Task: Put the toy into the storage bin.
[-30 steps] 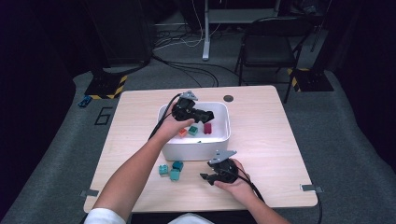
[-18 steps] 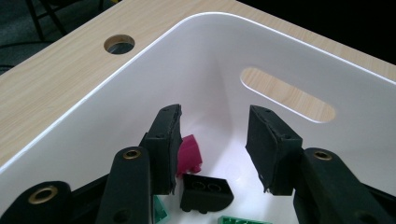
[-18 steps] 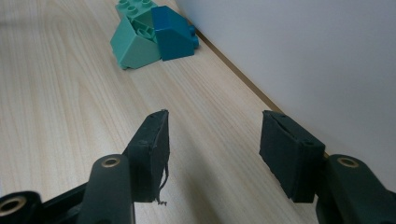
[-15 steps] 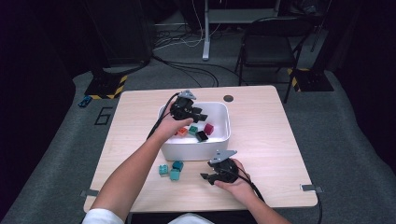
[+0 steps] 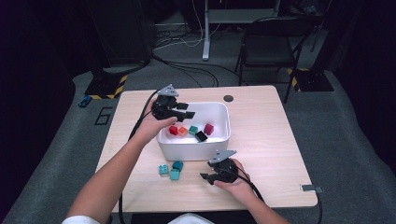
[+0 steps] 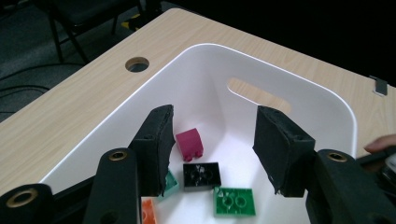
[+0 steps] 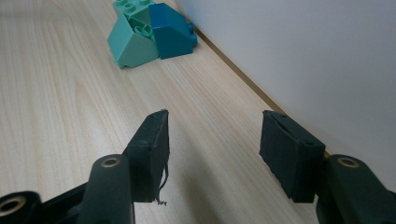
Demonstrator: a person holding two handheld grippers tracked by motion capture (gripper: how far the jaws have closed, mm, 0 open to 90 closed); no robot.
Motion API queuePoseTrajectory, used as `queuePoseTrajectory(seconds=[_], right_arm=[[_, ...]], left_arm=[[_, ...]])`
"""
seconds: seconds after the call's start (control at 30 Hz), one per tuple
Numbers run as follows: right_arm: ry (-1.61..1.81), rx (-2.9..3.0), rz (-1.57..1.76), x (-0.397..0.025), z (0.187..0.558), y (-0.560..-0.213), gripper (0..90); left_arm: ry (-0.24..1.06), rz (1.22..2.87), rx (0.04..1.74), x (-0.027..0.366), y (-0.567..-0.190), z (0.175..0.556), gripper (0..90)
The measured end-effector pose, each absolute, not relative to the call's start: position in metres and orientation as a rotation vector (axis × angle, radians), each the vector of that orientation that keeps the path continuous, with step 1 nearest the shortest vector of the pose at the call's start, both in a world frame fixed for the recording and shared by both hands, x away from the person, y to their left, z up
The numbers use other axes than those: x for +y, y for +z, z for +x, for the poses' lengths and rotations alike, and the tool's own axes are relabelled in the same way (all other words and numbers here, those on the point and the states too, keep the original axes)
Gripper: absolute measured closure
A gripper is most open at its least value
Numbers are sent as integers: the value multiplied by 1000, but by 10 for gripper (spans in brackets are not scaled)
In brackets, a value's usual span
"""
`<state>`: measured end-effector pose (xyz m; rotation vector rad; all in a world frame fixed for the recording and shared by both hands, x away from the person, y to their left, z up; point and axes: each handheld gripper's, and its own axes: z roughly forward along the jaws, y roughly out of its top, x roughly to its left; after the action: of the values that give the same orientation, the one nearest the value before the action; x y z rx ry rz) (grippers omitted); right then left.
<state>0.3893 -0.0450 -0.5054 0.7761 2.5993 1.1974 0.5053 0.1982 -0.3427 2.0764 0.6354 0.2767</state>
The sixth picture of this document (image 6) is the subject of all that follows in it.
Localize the black floor cables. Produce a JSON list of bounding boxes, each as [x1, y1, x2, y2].
[[0, 62, 86, 115]]

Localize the pink orange toy block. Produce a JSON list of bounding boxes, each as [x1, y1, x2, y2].
[[141, 199, 158, 224]]

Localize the grey metal clip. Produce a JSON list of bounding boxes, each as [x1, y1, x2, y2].
[[369, 75, 389, 96]]

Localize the teal toy block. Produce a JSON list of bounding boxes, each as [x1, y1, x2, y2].
[[157, 170, 180, 200]]

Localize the black toy block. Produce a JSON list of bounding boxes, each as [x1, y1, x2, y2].
[[182, 161, 222, 191]]

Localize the black yellow striped stand base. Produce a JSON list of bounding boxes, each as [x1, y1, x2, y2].
[[120, 12, 142, 30]]

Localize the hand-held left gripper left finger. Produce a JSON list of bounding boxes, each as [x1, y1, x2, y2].
[[128, 104, 177, 198]]

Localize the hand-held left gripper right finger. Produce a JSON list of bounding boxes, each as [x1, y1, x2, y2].
[[252, 105, 317, 198]]

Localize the green toy block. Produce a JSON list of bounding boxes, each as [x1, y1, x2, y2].
[[213, 186, 257, 217]]

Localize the magenta toy block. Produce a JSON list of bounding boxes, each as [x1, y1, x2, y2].
[[176, 128, 205, 162]]

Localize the white plastic bin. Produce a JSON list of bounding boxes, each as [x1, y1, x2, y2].
[[39, 42, 358, 224]]

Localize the black folding chair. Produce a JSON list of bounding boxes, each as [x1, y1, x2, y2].
[[32, 0, 148, 64]]

